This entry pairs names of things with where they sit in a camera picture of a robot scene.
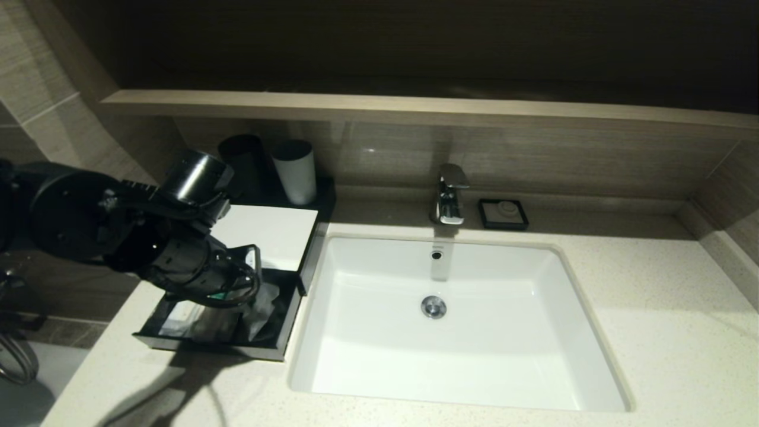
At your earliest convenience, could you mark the white square pad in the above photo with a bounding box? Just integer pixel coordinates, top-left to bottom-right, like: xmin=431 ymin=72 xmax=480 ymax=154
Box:
xmin=211 ymin=204 xmax=320 ymax=272

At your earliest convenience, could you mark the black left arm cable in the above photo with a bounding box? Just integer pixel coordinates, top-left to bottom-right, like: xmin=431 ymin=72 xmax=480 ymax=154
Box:
xmin=163 ymin=261 xmax=263 ymax=309

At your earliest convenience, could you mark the chrome faucet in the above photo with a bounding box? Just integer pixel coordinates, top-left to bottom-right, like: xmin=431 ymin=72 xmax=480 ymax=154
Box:
xmin=430 ymin=164 xmax=470 ymax=226

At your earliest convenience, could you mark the white long packet green label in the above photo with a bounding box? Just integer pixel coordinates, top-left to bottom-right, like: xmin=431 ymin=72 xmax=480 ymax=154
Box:
xmin=159 ymin=299 xmax=205 ymax=337

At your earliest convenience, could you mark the white tumbler cup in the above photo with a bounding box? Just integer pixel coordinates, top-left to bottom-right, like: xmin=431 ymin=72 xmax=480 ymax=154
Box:
xmin=272 ymin=140 xmax=318 ymax=206

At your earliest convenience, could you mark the black drawer with metal handle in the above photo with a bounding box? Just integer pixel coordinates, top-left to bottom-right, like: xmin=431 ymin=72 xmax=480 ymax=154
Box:
xmin=132 ymin=267 xmax=303 ymax=362

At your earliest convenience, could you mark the white rectangular sink basin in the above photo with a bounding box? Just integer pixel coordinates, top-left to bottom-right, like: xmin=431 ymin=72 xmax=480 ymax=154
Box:
xmin=289 ymin=235 xmax=632 ymax=413

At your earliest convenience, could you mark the chrome sink drain stopper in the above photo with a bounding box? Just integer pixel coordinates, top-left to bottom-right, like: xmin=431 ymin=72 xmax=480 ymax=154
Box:
xmin=421 ymin=295 xmax=447 ymax=320

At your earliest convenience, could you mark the wooden wall ledge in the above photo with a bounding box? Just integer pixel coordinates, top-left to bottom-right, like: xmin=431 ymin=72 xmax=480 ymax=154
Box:
xmin=101 ymin=89 xmax=759 ymax=132

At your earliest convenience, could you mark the clear plastic wrapper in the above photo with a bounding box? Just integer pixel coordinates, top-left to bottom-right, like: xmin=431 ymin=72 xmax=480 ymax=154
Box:
xmin=242 ymin=283 xmax=280 ymax=343

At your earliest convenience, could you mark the black tumbler cup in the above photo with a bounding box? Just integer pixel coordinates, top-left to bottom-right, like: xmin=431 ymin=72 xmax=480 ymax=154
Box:
xmin=218 ymin=134 xmax=272 ymax=201

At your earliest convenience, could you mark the grey curved cable loop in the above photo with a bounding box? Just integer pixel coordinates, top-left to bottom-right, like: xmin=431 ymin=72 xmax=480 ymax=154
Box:
xmin=0 ymin=335 xmax=39 ymax=386

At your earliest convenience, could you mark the black square soap dish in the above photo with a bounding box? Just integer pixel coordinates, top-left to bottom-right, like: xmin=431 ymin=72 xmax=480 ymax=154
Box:
xmin=477 ymin=199 xmax=529 ymax=231

